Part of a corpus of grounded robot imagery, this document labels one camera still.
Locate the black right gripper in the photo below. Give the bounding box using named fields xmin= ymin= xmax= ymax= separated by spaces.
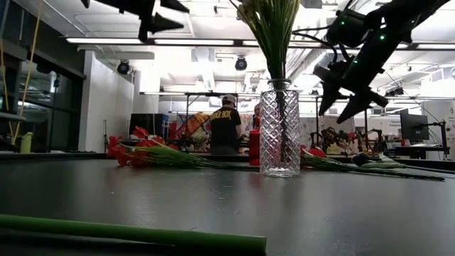
xmin=314 ymin=33 xmax=413 ymax=124

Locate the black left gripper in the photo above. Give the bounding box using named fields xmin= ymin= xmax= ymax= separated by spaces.
xmin=80 ymin=0 xmax=191 ymax=43

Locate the red artificial flower bunch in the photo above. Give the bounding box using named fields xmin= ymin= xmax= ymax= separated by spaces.
xmin=0 ymin=213 xmax=268 ymax=254
xmin=105 ymin=125 xmax=261 ymax=173
xmin=300 ymin=144 xmax=446 ymax=183

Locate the tall diamond-cut clear vase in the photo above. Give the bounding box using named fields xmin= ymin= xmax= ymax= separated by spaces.
xmin=259 ymin=78 xmax=302 ymax=178

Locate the black monitor on arm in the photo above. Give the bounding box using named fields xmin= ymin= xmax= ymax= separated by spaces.
xmin=399 ymin=112 xmax=430 ymax=142

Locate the red glass vase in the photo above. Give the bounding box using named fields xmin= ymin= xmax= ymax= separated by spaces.
xmin=248 ymin=116 xmax=262 ymax=167

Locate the long ceiling light strip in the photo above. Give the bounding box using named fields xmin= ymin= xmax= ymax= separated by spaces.
xmin=65 ymin=36 xmax=455 ymax=50

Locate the black track spotlight cluster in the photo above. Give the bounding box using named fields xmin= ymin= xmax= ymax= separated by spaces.
xmin=385 ymin=85 xmax=405 ymax=97

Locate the black desk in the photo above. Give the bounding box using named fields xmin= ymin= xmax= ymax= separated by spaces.
xmin=392 ymin=143 xmax=451 ymax=161

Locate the colourful patterned panel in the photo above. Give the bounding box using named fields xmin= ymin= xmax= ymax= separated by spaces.
xmin=176 ymin=112 xmax=214 ymax=152

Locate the yellow-green bottle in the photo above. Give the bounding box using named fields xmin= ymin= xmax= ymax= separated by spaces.
xmin=20 ymin=132 xmax=34 ymax=154

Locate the black metal frame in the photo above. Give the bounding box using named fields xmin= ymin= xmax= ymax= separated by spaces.
xmin=139 ymin=90 xmax=371 ymax=144

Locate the dark wall screen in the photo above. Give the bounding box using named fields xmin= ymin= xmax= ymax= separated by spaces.
xmin=129 ymin=112 xmax=170 ymax=137

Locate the yellow cable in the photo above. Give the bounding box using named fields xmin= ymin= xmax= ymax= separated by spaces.
xmin=11 ymin=0 xmax=42 ymax=144

